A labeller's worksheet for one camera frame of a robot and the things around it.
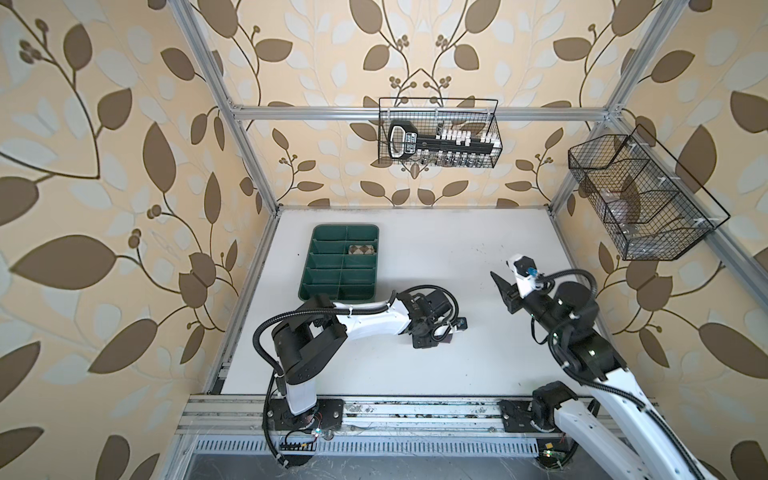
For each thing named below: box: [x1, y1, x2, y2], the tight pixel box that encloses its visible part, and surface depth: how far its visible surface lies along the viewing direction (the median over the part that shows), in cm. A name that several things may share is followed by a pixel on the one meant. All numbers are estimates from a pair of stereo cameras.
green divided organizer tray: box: [298, 224, 380, 303], surface depth 103 cm
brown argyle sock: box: [348, 244, 375, 255], surface depth 104 cm
